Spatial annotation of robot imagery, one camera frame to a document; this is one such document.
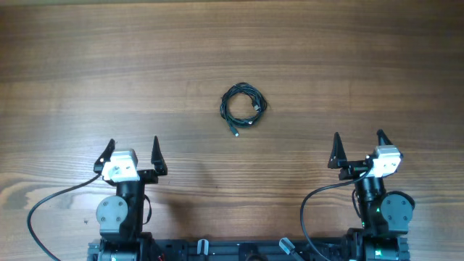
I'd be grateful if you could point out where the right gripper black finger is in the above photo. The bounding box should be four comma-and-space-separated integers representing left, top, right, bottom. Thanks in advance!
328, 132, 347, 169
376, 129, 392, 146

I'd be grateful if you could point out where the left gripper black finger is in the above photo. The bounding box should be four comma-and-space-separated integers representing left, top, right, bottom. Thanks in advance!
151, 136, 167, 175
94, 138, 115, 173

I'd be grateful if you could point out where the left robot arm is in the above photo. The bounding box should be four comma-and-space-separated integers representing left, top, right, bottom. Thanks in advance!
87, 137, 167, 261

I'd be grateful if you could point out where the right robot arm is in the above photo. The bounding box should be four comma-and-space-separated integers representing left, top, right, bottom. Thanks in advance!
328, 130, 415, 261

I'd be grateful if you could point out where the right camera black cable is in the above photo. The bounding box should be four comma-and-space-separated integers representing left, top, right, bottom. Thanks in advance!
299, 168, 372, 261

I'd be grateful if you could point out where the camera black cable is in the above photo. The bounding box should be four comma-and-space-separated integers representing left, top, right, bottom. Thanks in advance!
299, 168, 372, 261
27, 173, 103, 261

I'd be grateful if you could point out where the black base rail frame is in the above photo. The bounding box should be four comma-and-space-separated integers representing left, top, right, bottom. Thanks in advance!
87, 238, 411, 261

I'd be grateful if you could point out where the left camera black cable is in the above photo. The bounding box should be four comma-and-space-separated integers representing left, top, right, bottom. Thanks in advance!
27, 173, 103, 261

